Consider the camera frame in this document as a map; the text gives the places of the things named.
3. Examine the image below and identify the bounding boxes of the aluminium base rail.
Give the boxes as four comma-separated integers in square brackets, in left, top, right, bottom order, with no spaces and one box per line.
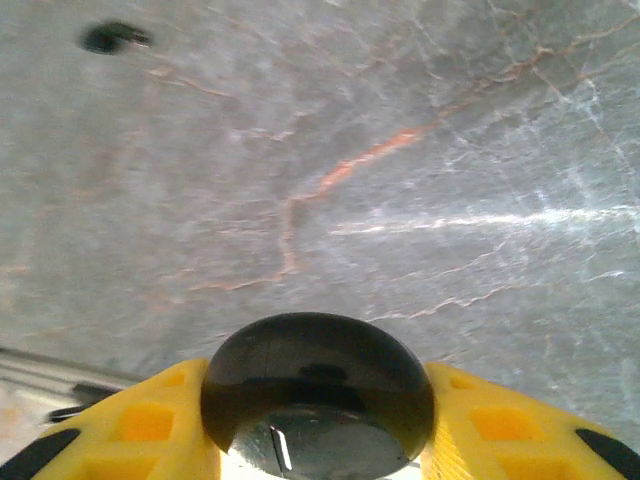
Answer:
[0,346,146,426]

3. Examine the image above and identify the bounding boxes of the tiny black screw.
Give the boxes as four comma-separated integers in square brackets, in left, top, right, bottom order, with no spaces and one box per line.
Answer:
[75,18,154,56]

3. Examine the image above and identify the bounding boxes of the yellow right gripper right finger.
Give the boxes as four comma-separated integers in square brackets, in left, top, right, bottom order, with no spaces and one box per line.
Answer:
[419,361,640,480]

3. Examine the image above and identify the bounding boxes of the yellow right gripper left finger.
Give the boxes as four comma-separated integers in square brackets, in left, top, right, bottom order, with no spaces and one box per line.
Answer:
[0,356,225,480]

